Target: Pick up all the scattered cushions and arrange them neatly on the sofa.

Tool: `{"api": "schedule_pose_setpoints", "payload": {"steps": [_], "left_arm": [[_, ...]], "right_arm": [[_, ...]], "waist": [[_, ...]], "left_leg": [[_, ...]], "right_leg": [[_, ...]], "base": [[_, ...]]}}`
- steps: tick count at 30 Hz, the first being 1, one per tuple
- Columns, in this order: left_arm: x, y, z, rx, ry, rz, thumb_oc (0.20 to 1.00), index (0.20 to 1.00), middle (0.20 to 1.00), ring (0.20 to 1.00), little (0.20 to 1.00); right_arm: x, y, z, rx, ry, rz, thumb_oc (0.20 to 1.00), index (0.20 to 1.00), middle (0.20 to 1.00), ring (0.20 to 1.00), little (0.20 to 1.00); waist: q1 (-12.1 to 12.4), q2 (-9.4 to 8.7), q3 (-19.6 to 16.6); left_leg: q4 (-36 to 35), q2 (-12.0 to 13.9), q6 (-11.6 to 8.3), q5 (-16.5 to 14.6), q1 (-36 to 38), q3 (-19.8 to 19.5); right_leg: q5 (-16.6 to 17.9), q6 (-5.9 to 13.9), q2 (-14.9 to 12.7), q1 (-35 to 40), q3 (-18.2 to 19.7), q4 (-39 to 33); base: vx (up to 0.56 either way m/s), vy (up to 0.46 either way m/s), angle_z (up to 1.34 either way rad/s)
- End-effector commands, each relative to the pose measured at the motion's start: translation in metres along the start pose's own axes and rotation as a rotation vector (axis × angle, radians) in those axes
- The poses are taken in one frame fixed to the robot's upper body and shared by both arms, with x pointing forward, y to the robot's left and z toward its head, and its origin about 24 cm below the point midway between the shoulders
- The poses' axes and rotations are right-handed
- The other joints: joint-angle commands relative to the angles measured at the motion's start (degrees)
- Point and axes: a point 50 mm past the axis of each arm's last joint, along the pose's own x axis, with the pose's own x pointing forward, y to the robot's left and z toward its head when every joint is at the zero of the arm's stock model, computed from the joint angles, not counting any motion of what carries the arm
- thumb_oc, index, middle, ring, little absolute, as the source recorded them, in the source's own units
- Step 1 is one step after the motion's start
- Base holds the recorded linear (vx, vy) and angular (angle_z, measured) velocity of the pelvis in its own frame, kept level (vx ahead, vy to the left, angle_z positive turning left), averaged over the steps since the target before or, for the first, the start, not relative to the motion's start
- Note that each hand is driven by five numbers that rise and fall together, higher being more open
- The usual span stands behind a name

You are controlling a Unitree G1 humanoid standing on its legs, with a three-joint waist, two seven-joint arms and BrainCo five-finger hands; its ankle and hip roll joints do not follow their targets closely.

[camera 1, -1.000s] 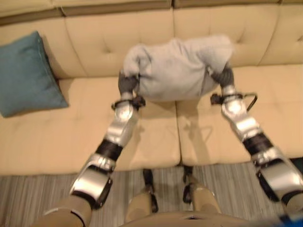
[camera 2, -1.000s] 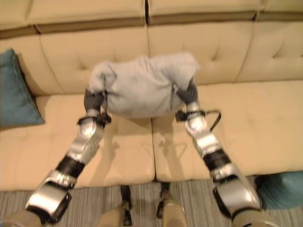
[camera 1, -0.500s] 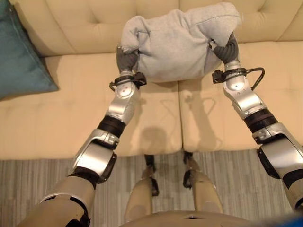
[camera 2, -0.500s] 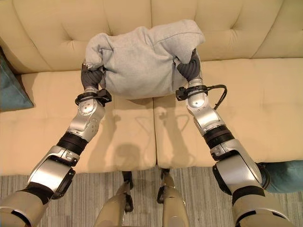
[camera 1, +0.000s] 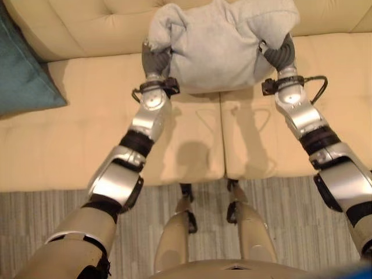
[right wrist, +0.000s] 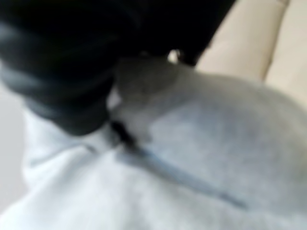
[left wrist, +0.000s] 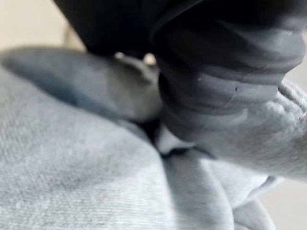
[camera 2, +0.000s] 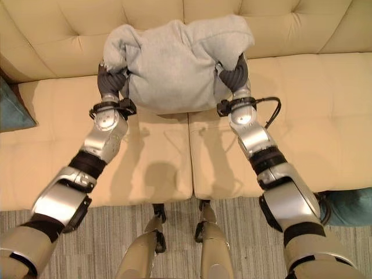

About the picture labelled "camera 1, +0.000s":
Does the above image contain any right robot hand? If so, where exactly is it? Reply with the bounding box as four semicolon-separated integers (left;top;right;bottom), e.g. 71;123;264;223
258;32;297;72

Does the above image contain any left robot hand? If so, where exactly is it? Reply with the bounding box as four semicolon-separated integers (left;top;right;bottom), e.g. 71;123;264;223
141;40;172;80

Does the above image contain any light grey fuzzy cushion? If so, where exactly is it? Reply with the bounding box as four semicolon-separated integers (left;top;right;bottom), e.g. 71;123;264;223
147;0;301;95

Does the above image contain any cream leather sofa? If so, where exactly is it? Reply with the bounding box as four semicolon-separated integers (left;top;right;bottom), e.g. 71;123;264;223
0;0;372;193

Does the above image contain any teal cushion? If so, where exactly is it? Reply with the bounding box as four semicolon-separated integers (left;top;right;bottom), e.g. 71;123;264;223
0;3;68;117

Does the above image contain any grey striped rug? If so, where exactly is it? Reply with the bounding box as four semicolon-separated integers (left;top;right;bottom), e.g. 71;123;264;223
0;176;362;279

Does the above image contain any left silver robot leg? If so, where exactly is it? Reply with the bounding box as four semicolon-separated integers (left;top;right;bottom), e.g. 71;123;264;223
153;182;198;274

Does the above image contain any silver robot torso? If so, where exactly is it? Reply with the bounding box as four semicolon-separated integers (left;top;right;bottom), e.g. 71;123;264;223
152;260;317;279

